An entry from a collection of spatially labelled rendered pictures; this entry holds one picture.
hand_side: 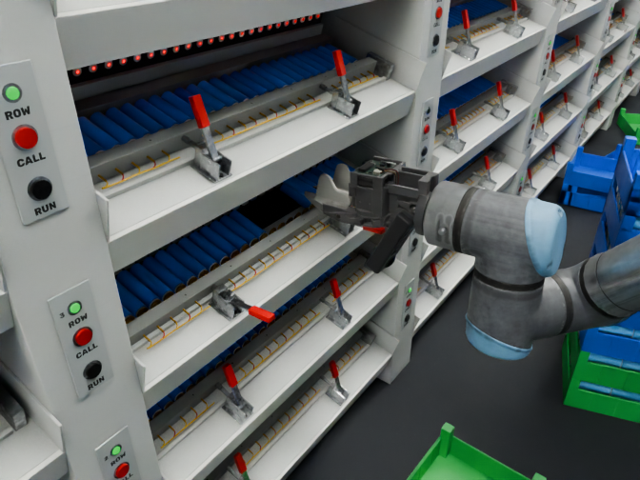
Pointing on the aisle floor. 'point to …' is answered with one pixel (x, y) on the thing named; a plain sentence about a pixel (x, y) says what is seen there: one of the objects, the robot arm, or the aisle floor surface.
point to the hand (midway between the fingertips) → (316, 196)
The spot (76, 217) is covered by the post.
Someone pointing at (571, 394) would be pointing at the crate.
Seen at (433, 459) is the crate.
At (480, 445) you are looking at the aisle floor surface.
